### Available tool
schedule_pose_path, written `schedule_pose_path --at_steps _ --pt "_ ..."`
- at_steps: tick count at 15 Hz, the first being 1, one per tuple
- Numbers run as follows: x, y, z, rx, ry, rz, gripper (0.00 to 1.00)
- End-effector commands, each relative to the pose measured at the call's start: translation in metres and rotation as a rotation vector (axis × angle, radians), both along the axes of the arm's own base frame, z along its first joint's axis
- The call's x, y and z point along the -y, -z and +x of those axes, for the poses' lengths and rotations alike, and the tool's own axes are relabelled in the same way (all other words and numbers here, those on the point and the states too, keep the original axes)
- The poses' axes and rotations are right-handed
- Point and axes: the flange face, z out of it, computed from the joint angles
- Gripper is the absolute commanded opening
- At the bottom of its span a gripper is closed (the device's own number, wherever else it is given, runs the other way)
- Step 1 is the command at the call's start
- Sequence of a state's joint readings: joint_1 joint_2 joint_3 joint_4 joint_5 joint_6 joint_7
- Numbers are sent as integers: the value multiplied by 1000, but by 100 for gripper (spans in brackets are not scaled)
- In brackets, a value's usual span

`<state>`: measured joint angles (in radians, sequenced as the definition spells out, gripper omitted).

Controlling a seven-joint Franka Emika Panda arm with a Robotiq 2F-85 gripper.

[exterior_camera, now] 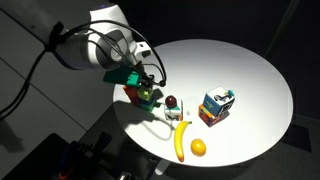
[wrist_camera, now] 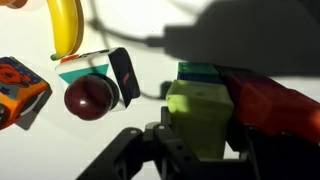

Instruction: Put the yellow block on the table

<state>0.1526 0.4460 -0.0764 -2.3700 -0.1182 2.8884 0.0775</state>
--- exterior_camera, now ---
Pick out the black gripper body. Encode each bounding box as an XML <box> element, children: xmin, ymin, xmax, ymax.
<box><xmin>133</xmin><ymin>61</ymin><xmax>157</xmax><ymax>86</ymax></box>

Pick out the yellow-green toy block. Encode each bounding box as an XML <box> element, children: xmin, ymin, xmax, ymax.
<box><xmin>137</xmin><ymin>85</ymin><xmax>155</xmax><ymax>102</ymax></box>

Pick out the orange toy block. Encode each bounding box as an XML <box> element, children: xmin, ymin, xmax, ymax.
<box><xmin>122</xmin><ymin>85</ymin><xmax>140</xmax><ymax>105</ymax></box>

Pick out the blue toy block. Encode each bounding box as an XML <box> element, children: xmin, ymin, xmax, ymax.
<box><xmin>139</xmin><ymin>98</ymin><xmax>157</xmax><ymax>107</ymax></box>

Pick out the green toy block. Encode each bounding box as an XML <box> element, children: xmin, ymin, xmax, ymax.
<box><xmin>139</xmin><ymin>100</ymin><xmax>158</xmax><ymax>113</ymax></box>

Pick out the dark red toy plum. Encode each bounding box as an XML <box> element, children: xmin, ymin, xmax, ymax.
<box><xmin>165</xmin><ymin>94</ymin><xmax>178</xmax><ymax>109</ymax></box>

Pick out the white cube with teal print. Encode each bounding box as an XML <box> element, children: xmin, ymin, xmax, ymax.
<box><xmin>163</xmin><ymin>99</ymin><xmax>184</xmax><ymax>122</ymax></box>

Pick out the yellow toy banana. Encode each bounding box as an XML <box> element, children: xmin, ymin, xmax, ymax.
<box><xmin>173</xmin><ymin>120</ymin><xmax>194</xmax><ymax>164</ymax></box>

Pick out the orange colourful picture cube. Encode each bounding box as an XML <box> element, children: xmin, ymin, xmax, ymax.
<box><xmin>197</xmin><ymin>103</ymin><xmax>231</xmax><ymax>128</ymax></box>

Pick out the blue and white picture cube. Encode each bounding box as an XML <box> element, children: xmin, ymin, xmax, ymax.
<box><xmin>202</xmin><ymin>86</ymin><xmax>236</xmax><ymax>118</ymax></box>

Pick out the yellow-orange toy fruit ball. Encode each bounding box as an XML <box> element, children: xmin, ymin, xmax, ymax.
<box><xmin>190</xmin><ymin>138</ymin><xmax>208</xmax><ymax>158</ymax></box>

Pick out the white table base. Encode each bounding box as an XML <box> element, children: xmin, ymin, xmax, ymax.
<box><xmin>154</xmin><ymin>159</ymin><xmax>172</xmax><ymax>177</ymax></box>

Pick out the black purple bar clamp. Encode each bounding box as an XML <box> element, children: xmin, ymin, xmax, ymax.
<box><xmin>57</xmin><ymin>132</ymin><xmax>113</xmax><ymax>180</ymax></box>

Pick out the teal camera mount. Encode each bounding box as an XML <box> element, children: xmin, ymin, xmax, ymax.
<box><xmin>102</xmin><ymin>69</ymin><xmax>142</xmax><ymax>89</ymax></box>

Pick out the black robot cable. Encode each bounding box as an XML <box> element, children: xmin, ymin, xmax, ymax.
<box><xmin>0</xmin><ymin>19</ymin><xmax>168</xmax><ymax>118</ymax></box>

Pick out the grey metal base plate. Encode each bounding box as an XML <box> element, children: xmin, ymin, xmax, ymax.
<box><xmin>0</xmin><ymin>132</ymin><xmax>78</xmax><ymax>180</ymax></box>

